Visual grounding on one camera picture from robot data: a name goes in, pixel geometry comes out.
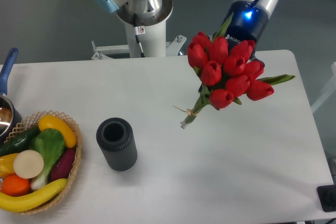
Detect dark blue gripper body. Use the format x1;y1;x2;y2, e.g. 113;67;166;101
225;0;269;51

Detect red tulip bouquet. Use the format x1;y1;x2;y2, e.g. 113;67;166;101
181;15;294;129

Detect black device at edge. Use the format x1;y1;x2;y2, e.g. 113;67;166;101
317;185;335;212

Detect dark grey ribbed vase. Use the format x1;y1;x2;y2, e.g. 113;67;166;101
96;118;138;172

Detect yellow squash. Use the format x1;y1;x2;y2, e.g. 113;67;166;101
38;114;77;148

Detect purple sweet potato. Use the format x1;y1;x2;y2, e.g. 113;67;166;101
50;148;76;182

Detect green bok choy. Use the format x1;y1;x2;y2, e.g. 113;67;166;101
29;129;65;191

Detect woven wicker basket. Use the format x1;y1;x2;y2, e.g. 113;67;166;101
1;111;82;214

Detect green cucumber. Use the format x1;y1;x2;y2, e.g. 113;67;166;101
1;125;40;156

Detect yellow bell pepper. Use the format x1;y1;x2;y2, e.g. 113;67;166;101
0;153;18;178

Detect orange fruit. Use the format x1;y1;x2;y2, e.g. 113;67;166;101
1;174;30;197

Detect yellow banana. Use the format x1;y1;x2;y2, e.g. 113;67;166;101
1;178;67;213

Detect white frame at right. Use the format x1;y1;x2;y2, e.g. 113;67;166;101
310;62;336;114

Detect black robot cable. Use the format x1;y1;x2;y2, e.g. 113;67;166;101
132;14;146;58

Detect blue handled saucepan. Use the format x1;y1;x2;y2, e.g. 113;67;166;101
1;48;22;145

